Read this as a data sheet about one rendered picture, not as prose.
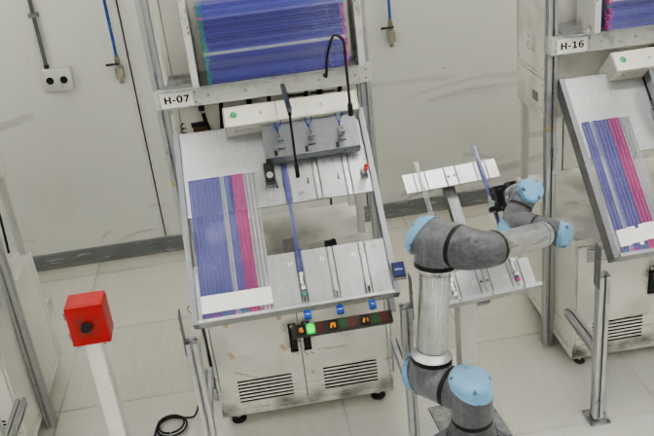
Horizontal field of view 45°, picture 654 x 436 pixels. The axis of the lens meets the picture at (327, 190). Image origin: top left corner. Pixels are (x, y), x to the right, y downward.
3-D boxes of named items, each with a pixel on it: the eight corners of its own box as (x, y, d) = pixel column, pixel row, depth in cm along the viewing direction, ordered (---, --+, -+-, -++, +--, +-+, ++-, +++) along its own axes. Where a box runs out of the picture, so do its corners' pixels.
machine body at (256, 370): (395, 402, 326) (383, 272, 300) (225, 430, 320) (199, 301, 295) (367, 315, 385) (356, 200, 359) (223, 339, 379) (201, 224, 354)
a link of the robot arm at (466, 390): (478, 435, 212) (477, 395, 207) (437, 416, 221) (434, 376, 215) (502, 411, 220) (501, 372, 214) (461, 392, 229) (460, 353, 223)
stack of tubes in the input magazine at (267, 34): (350, 65, 281) (344, -12, 270) (206, 85, 277) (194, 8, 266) (345, 56, 292) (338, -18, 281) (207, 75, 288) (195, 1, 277)
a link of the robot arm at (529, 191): (515, 197, 236) (526, 171, 237) (502, 201, 247) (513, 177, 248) (538, 208, 236) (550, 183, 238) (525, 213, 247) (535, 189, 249)
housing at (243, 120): (357, 126, 299) (359, 108, 286) (228, 145, 295) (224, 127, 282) (353, 107, 302) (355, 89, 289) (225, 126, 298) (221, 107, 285)
